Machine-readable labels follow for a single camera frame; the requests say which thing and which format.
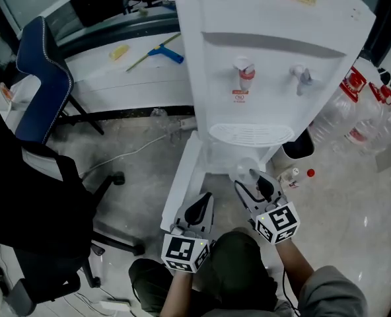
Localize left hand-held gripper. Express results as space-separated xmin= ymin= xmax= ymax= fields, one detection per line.
xmin=161 ymin=192 xmax=216 ymax=273

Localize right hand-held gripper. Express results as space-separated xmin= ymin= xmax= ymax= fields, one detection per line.
xmin=234 ymin=168 xmax=301 ymax=245

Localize clear plastic cup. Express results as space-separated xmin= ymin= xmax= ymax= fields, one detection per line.
xmin=229 ymin=157 xmax=261 ymax=186

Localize white water dispenser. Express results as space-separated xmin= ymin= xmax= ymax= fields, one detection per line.
xmin=170 ymin=0 xmax=377 ymax=178

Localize person's right forearm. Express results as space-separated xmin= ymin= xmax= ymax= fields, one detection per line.
xmin=274 ymin=239 xmax=315 ymax=293

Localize person's left forearm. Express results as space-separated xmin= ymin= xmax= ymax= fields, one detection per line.
xmin=159 ymin=271 xmax=195 ymax=317

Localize small clear bottle white cap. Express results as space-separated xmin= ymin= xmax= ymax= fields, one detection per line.
xmin=276 ymin=166 xmax=301 ymax=190

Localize clear bottle with red cap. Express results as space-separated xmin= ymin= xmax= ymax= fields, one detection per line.
xmin=296 ymin=168 xmax=316 ymax=184

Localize black trash bin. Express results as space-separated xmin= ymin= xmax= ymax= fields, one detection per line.
xmin=281 ymin=129 xmax=315 ymax=160

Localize person's dark green trousers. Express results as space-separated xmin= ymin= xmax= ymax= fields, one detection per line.
xmin=128 ymin=231 xmax=279 ymax=316

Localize crumpled clear plastic wrap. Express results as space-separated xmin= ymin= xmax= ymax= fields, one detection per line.
xmin=149 ymin=107 xmax=196 ymax=141

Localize red hot water tap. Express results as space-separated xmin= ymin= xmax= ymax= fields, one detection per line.
xmin=232 ymin=56 xmax=258 ymax=94

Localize blue cold water tap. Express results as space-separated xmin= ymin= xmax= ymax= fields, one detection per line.
xmin=289 ymin=63 xmax=324 ymax=97

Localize white power strip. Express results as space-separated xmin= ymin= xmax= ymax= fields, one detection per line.
xmin=99 ymin=299 xmax=132 ymax=312

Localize black office chair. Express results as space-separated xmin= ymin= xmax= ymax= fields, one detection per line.
xmin=0 ymin=77 xmax=147 ymax=313

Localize yellow sponge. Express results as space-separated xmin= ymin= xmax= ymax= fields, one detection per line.
xmin=108 ymin=44 xmax=130 ymax=61

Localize blue chair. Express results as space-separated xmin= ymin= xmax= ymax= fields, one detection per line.
xmin=14 ymin=15 xmax=106 ymax=145

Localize small orange object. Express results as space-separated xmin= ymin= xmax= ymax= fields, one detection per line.
xmin=0 ymin=83 xmax=13 ymax=104

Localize black padded chair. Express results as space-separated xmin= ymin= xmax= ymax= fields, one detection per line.
xmin=71 ymin=0 xmax=127 ymax=28

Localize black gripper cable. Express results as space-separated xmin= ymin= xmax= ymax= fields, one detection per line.
xmin=281 ymin=265 xmax=302 ymax=316

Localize white dispenser power cable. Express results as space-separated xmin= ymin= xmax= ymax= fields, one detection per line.
xmin=79 ymin=133 xmax=168 ymax=178

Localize blue squeegee with yellow handle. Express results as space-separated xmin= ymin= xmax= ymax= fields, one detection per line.
xmin=125 ymin=33 xmax=185 ymax=73

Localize black window frame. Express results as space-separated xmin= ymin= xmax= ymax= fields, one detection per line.
xmin=0 ymin=0 xmax=183 ymax=59

